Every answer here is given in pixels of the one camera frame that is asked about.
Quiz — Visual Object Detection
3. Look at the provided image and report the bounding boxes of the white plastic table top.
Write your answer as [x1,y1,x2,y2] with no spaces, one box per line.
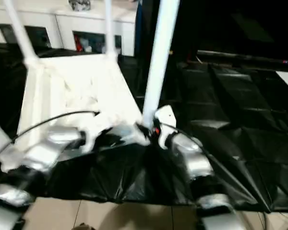
[1,52,151,173]

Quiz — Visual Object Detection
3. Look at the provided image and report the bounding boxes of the black mat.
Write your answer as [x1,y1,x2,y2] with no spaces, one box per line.
[0,42,288,214]

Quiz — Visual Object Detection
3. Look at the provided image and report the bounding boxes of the red bottle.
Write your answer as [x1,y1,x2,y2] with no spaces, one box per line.
[76,35,84,52]

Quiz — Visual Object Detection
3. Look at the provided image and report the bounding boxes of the black flat board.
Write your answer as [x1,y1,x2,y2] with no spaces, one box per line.
[196,49,288,70]

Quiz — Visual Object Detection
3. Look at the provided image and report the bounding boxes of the white cabinet with glass doors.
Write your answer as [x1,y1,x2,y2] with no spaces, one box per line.
[0,0,138,58]

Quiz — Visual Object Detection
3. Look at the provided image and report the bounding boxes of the grey black toy figure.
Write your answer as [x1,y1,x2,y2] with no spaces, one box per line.
[68,0,91,12]

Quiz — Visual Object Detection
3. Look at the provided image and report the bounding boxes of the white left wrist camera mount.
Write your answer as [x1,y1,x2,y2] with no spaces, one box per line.
[80,114,114,153]

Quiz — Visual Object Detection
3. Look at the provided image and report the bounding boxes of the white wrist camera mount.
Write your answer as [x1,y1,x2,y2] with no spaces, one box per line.
[155,104,178,150]
[80,114,114,153]

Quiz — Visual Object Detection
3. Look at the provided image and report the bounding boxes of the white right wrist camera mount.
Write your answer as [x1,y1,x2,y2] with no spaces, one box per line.
[155,104,178,150]

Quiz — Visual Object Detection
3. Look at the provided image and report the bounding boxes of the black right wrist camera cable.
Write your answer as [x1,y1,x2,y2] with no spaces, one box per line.
[161,123,267,230]

